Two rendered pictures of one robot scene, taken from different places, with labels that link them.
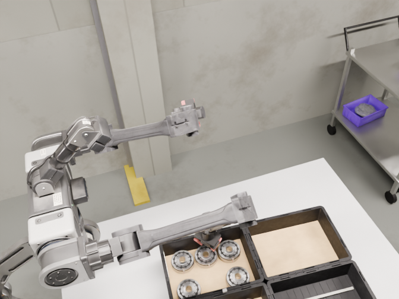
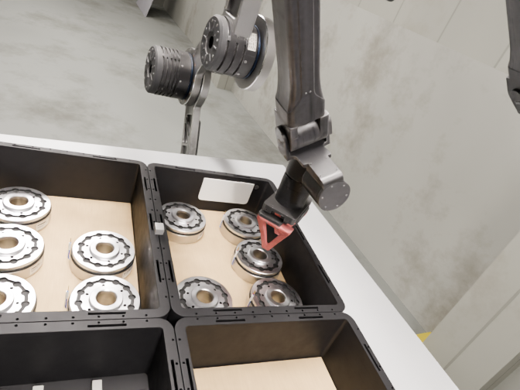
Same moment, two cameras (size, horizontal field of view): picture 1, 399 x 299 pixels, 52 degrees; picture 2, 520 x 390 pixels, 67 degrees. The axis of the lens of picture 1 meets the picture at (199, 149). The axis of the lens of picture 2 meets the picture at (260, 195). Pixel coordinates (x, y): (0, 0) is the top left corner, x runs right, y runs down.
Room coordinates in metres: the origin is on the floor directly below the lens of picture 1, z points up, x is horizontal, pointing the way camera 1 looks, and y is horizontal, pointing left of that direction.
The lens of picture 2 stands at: (0.74, -0.60, 1.36)
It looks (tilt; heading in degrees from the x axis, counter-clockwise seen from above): 29 degrees down; 71
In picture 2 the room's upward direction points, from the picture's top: 23 degrees clockwise
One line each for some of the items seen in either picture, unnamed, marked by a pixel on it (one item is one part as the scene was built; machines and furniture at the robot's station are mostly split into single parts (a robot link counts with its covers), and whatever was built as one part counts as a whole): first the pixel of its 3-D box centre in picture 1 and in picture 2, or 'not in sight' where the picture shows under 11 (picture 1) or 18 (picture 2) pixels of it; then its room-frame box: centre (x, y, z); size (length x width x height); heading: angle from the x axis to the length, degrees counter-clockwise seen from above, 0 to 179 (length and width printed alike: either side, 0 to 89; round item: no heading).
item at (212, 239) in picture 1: (207, 232); (292, 192); (1.00, -0.01, 1.03); 0.10 x 0.07 x 0.07; 57
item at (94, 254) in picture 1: (97, 254); not in sight; (0.66, 0.32, 1.45); 0.09 x 0.08 x 0.12; 16
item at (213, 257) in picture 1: (205, 254); (258, 257); (0.99, 0.00, 0.86); 0.10 x 0.10 x 0.01
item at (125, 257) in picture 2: not in sight; (104, 251); (0.70, -0.06, 0.86); 0.10 x 0.10 x 0.01
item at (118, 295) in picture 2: not in sight; (106, 299); (0.72, -0.17, 0.86); 0.05 x 0.05 x 0.01
